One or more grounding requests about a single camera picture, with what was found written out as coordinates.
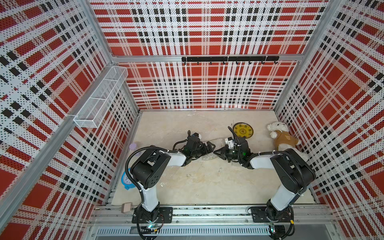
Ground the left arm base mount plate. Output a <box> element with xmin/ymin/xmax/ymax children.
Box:
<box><xmin>132</xmin><ymin>206</ymin><xmax>174</xmax><ymax>224</ymax></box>

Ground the black wall hook rail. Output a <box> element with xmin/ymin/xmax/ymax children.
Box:
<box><xmin>181</xmin><ymin>56</ymin><xmax>280</xmax><ymax>63</ymax></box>

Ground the blue alarm clock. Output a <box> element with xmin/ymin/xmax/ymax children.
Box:
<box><xmin>121</xmin><ymin>171</ymin><xmax>136</xmax><ymax>191</ymax></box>

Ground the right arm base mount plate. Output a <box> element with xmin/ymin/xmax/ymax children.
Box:
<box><xmin>249</xmin><ymin>206</ymin><xmax>293</xmax><ymax>223</ymax></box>

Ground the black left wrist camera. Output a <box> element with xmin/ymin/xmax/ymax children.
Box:
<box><xmin>190</xmin><ymin>133</ymin><xmax>202</xmax><ymax>142</ymax></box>

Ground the small beige box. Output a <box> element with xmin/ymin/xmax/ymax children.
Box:
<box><xmin>121</xmin><ymin>202</ymin><xmax>133</xmax><ymax>214</ymax></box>

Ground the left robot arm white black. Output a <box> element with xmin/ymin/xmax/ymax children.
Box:
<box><xmin>125</xmin><ymin>142</ymin><xmax>216</xmax><ymax>223</ymax></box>

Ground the clear bubble wrap sheet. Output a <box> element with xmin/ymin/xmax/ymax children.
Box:
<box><xmin>143</xmin><ymin>113</ymin><xmax>217</xmax><ymax>157</ymax></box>

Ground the yellow patterned dinner plate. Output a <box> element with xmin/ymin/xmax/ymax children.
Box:
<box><xmin>233</xmin><ymin>122</ymin><xmax>254</xmax><ymax>139</ymax></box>

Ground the white wire mesh shelf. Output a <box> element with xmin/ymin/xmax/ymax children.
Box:
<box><xmin>74</xmin><ymin>66</ymin><xmax>128</xmax><ymax>129</ymax></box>

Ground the white teddy bear brown shirt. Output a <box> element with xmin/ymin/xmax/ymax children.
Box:
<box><xmin>267</xmin><ymin>122</ymin><xmax>309</xmax><ymax>162</ymax></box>

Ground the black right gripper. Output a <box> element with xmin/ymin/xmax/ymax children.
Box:
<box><xmin>213</xmin><ymin>144</ymin><xmax>242</xmax><ymax>163</ymax></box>

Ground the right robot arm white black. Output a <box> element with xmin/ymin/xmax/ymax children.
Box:
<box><xmin>214</xmin><ymin>128</ymin><xmax>316</xmax><ymax>223</ymax></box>

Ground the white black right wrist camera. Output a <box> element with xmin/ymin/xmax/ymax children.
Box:
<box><xmin>225</xmin><ymin>137</ymin><xmax>236</xmax><ymax>149</ymax></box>

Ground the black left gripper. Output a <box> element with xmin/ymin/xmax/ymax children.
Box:
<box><xmin>191</xmin><ymin>141</ymin><xmax>215</xmax><ymax>158</ymax></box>

